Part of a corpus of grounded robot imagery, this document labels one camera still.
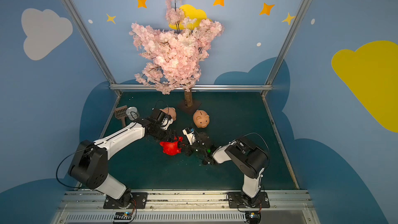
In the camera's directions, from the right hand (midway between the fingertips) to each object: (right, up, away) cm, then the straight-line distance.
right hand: (181, 142), depth 88 cm
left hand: (-5, +3, 0) cm, 6 cm away
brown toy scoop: (-46, +16, +20) cm, 53 cm away
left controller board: (-27, -32, -15) cm, 44 cm away
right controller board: (+37, -32, -14) cm, 51 cm away
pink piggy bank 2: (+11, +13, +8) cm, 19 cm away
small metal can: (-35, +17, +14) cm, 41 cm away
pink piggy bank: (-9, +18, +14) cm, 24 cm away
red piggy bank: (-4, -2, -4) cm, 6 cm away
